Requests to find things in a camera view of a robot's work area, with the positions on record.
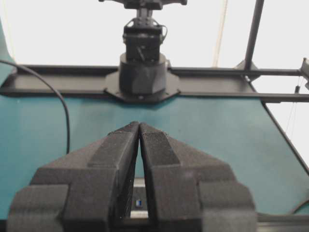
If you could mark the black multiport USB hub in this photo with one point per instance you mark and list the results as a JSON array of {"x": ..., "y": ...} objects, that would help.
[{"x": 139, "y": 200}]

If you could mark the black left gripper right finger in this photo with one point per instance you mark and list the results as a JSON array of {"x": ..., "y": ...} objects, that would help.
[{"x": 189, "y": 190}]

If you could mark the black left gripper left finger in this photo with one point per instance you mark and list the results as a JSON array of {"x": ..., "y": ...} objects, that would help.
[{"x": 82, "y": 191}]

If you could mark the black aluminium frame rail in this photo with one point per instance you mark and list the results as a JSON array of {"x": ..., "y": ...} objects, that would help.
[{"x": 145, "y": 76}]

